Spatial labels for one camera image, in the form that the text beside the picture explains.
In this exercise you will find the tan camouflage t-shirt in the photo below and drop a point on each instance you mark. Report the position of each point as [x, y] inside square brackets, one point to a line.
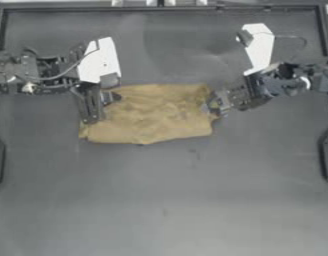
[149, 115]

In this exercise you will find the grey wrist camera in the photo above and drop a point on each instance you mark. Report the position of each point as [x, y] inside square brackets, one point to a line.
[245, 37]
[110, 81]

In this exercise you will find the white frame bracket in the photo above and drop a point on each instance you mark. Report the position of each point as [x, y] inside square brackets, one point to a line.
[202, 2]
[151, 2]
[117, 2]
[170, 2]

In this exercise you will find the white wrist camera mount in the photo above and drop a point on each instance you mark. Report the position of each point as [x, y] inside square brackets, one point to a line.
[260, 48]
[101, 60]

